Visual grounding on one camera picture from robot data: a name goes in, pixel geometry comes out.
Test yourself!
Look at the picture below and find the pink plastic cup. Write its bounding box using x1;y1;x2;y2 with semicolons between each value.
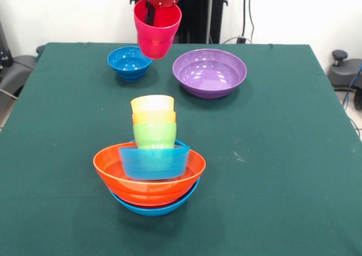
133;0;182;60

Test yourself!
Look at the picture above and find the yellow plastic cup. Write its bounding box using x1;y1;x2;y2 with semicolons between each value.
130;95;175;115

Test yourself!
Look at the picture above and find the orange plastic cup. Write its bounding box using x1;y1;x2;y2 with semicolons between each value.
131;110;177;126

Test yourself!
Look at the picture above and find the green plastic cup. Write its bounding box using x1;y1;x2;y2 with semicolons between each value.
132;122;178;150

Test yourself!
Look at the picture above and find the small light blue bowl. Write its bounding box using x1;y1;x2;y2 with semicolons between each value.
118;139;191;180

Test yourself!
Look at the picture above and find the wide orange-red bowl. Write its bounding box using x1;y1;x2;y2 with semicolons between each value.
93;142;206;207

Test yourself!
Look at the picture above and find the small orange-red bowl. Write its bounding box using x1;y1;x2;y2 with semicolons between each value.
113;187;197;210

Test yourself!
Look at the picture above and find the large light blue bowl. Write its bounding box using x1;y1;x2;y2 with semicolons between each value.
107;179;201;217

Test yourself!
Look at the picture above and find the small dark blue bowl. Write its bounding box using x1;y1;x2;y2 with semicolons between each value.
107;46;154;83

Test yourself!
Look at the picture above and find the purple plastic bowl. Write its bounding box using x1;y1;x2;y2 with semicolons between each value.
172;49;248;100

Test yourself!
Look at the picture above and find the black equipment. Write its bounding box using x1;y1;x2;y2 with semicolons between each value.
0;20;14;67

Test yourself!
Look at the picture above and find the dark green tablecloth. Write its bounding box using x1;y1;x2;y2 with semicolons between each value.
0;42;362;256

